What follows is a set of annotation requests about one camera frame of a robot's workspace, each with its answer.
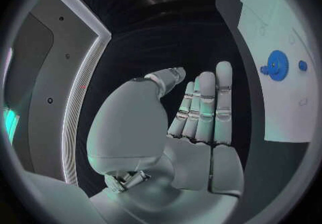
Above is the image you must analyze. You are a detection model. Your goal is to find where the white task board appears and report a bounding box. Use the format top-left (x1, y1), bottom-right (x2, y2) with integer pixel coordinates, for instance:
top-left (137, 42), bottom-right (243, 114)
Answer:
top-left (237, 0), bottom-right (315, 144)

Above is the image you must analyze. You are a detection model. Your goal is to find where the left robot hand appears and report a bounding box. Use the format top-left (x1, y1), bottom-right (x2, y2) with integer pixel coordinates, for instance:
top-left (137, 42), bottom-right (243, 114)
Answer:
top-left (86, 61), bottom-right (246, 224)

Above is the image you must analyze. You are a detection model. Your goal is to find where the glowing light bar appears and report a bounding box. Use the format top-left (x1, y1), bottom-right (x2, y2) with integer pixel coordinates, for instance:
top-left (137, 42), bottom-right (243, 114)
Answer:
top-left (3, 107), bottom-right (21, 145)

